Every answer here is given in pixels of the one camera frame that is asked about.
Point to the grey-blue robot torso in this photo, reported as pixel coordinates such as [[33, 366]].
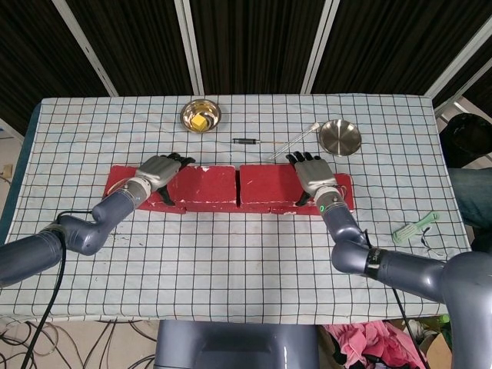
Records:
[[234, 346]]

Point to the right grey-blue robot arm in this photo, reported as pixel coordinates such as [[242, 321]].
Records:
[[415, 269]]

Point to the brown cardboard box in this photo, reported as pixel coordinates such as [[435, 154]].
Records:
[[436, 353]]

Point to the small black cylinder tool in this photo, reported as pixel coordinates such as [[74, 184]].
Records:
[[246, 141]]

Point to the pink cloth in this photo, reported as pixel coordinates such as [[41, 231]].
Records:
[[361, 342]]

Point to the steel plate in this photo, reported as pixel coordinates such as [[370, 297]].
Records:
[[340, 137]]

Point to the red brick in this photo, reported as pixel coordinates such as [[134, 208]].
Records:
[[211, 184], [343, 180], [265, 182], [215, 208], [119, 177]]

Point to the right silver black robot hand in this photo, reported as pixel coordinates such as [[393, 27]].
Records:
[[313, 175]]

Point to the white partition post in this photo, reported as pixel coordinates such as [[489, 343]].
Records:
[[433, 90], [190, 50], [89, 50], [320, 46]]

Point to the clear glass dropper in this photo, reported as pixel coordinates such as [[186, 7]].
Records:
[[294, 141]]

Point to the yellow cube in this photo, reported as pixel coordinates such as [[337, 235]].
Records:
[[198, 121]]

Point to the steel bowl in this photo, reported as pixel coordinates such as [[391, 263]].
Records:
[[209, 111]]

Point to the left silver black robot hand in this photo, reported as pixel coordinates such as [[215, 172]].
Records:
[[157, 171]]

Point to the person's leg in jeans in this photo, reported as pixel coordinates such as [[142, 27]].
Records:
[[473, 192]]

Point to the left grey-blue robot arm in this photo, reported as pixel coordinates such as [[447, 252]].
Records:
[[80, 232]]

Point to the checkered tablecloth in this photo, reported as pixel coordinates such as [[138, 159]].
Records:
[[230, 269]]

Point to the grey metal frame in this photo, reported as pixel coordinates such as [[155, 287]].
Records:
[[459, 105]]

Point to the green plastic brush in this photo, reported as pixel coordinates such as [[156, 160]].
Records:
[[407, 232]]

